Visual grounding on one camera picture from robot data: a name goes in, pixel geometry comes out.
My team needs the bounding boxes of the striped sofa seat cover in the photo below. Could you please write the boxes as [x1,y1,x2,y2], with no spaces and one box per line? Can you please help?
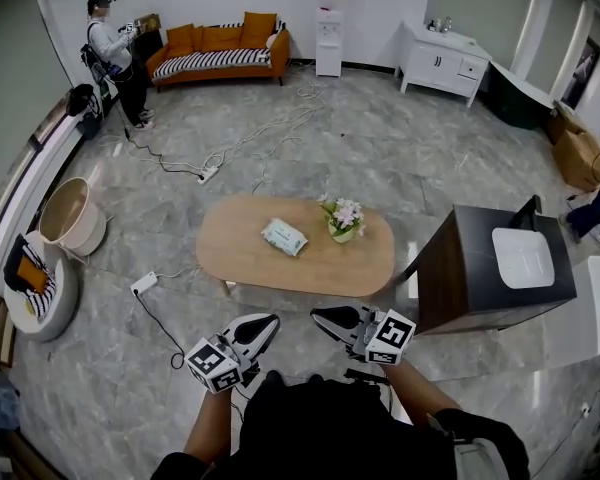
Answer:
[152,48,272,82]

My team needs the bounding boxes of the flat cardboard box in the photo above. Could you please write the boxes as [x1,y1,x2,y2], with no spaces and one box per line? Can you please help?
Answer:
[135,12,162,34]

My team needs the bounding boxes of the large brown cardboard box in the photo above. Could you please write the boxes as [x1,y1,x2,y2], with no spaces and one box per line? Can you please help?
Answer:
[552,130,600,192]

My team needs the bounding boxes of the black bag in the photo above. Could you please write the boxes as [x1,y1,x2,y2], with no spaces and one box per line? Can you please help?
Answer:
[65,82,104,140]

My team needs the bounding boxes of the black floor cable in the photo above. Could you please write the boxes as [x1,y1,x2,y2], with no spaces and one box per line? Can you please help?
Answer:
[122,117,205,176]
[133,290,187,370]

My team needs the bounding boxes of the dark wooden vanity cabinet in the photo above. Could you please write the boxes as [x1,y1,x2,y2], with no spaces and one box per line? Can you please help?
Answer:
[394,195,577,337]

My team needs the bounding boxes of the pink flowers in pot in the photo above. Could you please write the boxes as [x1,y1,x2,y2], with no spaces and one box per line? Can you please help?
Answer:
[318,193,367,244]

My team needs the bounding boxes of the white sink cabinet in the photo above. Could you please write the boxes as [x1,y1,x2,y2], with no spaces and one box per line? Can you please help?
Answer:
[398,20,494,109]

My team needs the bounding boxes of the person's black shirt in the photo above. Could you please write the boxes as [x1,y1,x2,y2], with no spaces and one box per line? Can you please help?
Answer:
[152,371,531,480]

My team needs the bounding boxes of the small orange cushion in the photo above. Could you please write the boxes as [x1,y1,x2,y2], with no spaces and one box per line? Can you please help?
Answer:
[17,256,49,294]

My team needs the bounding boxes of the black waist battery pack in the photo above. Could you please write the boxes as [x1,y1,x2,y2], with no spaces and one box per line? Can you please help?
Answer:
[343,367,390,385]

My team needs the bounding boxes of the person's right forearm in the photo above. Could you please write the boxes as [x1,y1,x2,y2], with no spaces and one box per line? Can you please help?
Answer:
[379,360,461,427]

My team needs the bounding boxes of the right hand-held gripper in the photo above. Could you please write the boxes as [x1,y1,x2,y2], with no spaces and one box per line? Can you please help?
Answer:
[310,306,417,365]

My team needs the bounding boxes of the small brown cardboard box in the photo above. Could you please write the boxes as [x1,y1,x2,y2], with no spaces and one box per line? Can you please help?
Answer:
[547,102,589,144]

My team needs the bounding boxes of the person's left forearm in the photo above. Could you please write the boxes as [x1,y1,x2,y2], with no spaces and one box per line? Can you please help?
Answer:
[183,390,231,467]

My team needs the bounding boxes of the white lidded wet wipe pack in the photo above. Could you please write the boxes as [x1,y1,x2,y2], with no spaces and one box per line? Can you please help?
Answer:
[260,217,309,258]

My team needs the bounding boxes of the black faucet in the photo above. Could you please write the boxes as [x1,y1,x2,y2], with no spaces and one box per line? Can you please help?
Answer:
[508,195,543,230]

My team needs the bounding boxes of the black side cabinet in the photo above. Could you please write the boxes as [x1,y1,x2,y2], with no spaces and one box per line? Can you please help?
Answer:
[132,30,165,72]

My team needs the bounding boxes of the oval wooden coffee table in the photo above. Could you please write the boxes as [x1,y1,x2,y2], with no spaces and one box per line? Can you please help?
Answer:
[195,193,396,299]

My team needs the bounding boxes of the white rectangular basin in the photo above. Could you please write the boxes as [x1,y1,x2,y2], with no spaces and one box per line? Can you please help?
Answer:
[491,226,555,289]

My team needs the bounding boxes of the dark framed picture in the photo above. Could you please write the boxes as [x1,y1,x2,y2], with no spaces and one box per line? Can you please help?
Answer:
[559,35,600,110]

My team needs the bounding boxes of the tall orange sofa cushion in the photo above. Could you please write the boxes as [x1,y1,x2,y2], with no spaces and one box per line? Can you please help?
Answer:
[239,11,278,49]

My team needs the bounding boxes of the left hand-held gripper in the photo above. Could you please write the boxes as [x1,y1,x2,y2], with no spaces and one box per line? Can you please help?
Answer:
[183,313,281,395]

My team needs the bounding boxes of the orange sofa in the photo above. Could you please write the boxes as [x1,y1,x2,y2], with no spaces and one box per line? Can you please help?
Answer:
[145,11,291,92]

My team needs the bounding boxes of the round white pouffe chair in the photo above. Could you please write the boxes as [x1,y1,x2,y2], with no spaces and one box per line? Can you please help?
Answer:
[2,230,80,344]

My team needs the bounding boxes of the white water dispenser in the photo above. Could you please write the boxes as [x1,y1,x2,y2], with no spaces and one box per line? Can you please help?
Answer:
[313,0,357,78]

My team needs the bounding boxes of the striped cushion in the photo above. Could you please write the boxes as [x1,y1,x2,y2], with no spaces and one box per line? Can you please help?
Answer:
[22,242,59,320]

